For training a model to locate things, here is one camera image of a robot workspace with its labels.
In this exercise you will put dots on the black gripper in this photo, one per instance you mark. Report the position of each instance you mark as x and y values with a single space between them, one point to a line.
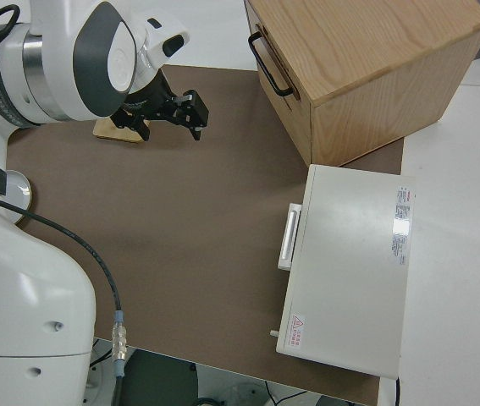
155 101

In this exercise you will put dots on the gray plate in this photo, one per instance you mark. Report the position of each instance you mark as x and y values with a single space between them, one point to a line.
21 190

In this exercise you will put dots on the light wooden drawer box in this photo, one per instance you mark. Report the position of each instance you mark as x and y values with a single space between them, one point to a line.
371 76

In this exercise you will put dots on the brown table mat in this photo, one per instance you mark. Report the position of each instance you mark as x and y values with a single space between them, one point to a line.
180 211

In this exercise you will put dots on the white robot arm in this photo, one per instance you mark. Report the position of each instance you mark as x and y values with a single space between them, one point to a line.
32 275

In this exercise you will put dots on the wooden mug rack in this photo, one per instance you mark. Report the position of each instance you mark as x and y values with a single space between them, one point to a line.
108 132

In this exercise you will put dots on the white toaster oven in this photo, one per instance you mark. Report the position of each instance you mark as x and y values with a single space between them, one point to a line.
349 262

